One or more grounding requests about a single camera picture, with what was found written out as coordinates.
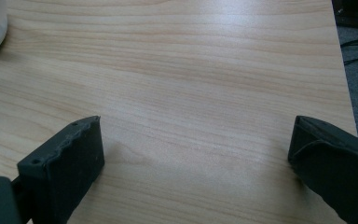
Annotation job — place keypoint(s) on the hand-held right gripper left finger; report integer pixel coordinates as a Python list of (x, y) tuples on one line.
[(65, 168)]

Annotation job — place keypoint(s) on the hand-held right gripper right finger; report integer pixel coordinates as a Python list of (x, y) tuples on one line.
[(338, 168)]

